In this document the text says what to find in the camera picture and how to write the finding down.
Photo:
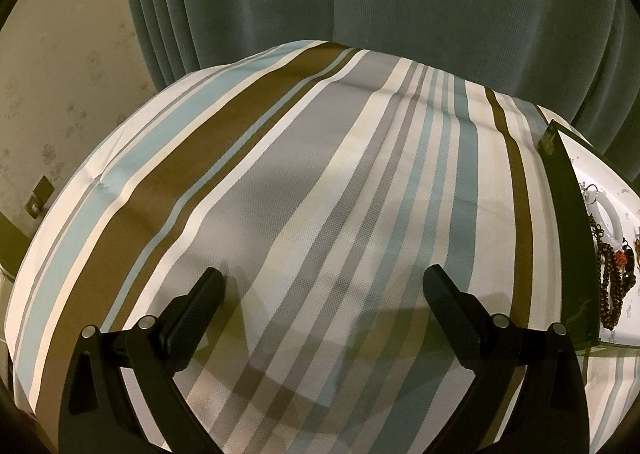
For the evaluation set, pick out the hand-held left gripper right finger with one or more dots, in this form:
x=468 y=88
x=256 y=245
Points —
x=445 y=304

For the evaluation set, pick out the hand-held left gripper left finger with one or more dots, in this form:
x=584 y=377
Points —
x=200 y=304

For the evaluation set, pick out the white jade bangle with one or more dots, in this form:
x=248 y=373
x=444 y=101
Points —
x=616 y=229

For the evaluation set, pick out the striped tablecloth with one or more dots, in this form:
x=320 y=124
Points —
x=300 y=184

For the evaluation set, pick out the small red gold charm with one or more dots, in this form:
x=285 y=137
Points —
x=623 y=258

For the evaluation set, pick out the dark wooden board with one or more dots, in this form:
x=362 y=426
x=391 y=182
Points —
x=12 y=244

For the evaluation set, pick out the wall socket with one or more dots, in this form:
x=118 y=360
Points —
x=39 y=196

